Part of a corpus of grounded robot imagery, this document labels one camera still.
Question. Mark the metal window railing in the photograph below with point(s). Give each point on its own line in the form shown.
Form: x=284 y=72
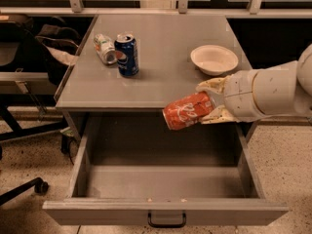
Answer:
x=156 y=4

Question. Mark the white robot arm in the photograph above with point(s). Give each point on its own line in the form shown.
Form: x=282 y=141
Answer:
x=285 y=89

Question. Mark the red coke can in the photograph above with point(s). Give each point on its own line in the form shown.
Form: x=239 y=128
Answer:
x=187 y=111

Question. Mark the dark bag with cloth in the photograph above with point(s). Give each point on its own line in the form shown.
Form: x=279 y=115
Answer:
x=60 y=45

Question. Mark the silver green soda can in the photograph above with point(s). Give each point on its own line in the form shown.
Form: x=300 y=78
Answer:
x=105 y=49

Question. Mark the black drawer handle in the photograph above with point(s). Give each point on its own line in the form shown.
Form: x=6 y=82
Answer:
x=163 y=220

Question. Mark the white bowl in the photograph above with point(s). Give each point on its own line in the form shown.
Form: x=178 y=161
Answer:
x=214 y=60

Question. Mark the grey cabinet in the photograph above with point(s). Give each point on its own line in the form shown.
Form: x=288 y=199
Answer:
x=166 y=72

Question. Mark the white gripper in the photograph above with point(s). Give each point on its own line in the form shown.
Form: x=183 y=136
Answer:
x=240 y=94

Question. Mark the open grey top drawer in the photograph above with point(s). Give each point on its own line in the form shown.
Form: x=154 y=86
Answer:
x=130 y=164

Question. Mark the blue pepsi can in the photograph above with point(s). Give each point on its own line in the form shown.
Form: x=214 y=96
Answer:
x=126 y=54

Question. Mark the black office chair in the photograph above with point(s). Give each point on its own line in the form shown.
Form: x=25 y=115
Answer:
x=23 y=75

